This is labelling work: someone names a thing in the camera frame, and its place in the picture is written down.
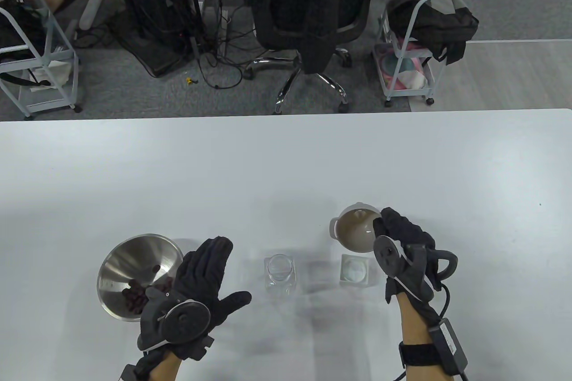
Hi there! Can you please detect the person's right hand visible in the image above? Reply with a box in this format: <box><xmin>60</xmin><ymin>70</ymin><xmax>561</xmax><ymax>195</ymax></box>
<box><xmin>372</xmin><ymin>207</ymin><xmax>437</xmax><ymax>306</ymax></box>

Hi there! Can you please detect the clear glass coffee jar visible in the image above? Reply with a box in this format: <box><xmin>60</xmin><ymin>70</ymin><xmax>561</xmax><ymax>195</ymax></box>
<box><xmin>264</xmin><ymin>254</ymin><xmax>296</xmax><ymax>296</ymax></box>

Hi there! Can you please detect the white metal cart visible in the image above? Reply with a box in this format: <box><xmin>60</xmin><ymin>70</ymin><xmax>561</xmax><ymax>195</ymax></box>
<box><xmin>0</xmin><ymin>0</ymin><xmax>83</xmax><ymax>120</ymax></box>
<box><xmin>373</xmin><ymin>0</ymin><xmax>481</xmax><ymax>108</ymax></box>

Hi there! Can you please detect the black office chair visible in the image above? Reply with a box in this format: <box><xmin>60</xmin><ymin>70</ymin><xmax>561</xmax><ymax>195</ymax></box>
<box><xmin>236</xmin><ymin>0</ymin><xmax>389</xmax><ymax>114</ymax></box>

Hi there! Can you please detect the person's right forearm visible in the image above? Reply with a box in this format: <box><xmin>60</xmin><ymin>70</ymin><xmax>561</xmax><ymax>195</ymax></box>
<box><xmin>397</xmin><ymin>294</ymin><xmax>447</xmax><ymax>381</ymax></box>

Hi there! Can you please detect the pile of dark red cranberries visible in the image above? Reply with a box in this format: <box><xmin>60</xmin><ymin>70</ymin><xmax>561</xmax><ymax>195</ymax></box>
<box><xmin>122</xmin><ymin>265</ymin><xmax>175</xmax><ymax>314</ymax></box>

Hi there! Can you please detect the person's left hand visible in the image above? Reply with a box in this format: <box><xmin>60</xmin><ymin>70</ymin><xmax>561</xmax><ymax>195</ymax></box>
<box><xmin>134</xmin><ymin>237</ymin><xmax>252</xmax><ymax>377</ymax></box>

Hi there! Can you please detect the bundle of black cables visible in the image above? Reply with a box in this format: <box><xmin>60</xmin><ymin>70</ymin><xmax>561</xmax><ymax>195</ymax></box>
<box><xmin>192</xmin><ymin>0</ymin><xmax>260</xmax><ymax>89</ymax></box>

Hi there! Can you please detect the stainless steel bowl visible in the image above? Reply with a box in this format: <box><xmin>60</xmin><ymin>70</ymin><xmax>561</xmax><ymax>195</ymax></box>
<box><xmin>97</xmin><ymin>234</ymin><xmax>185</xmax><ymax>322</ymax></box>

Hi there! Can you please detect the white square jar lid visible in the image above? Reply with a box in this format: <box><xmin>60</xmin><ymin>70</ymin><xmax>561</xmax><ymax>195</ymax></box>
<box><xmin>340</xmin><ymin>254</ymin><xmax>370</xmax><ymax>287</ymax></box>

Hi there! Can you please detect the person's left forearm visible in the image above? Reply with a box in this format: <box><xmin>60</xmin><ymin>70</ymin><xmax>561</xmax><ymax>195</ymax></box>
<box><xmin>151</xmin><ymin>351</ymin><xmax>185</xmax><ymax>381</ymax></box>

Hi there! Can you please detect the black computer stand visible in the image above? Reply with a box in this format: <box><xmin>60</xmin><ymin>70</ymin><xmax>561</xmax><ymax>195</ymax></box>
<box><xmin>83</xmin><ymin>0</ymin><xmax>206</xmax><ymax>78</ymax></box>

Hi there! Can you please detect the pink and teal cloth bundle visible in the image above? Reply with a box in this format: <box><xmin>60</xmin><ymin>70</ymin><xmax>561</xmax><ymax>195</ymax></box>
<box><xmin>378</xmin><ymin>39</ymin><xmax>432</xmax><ymax>89</ymax></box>

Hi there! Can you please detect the white cloth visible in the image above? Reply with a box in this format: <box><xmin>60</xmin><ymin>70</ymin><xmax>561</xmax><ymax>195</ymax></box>
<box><xmin>27</xmin><ymin>59</ymin><xmax>72</xmax><ymax>89</ymax></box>

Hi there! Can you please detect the white plastic funnel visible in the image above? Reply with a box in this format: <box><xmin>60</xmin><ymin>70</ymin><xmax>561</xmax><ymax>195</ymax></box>
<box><xmin>330</xmin><ymin>202</ymin><xmax>384</xmax><ymax>253</ymax></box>

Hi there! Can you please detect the black bag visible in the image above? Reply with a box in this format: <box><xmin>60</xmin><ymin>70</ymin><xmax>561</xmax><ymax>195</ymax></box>
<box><xmin>0</xmin><ymin>1</ymin><xmax>45</xmax><ymax>62</ymax></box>
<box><xmin>387</xmin><ymin>0</ymin><xmax>479</xmax><ymax>65</ymax></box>

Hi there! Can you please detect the black round controller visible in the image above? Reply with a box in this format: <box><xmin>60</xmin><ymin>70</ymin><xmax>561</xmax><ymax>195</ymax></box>
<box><xmin>138</xmin><ymin>287</ymin><xmax>210</xmax><ymax>351</ymax></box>
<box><xmin>373</xmin><ymin>234</ymin><xmax>458</xmax><ymax>299</ymax></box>

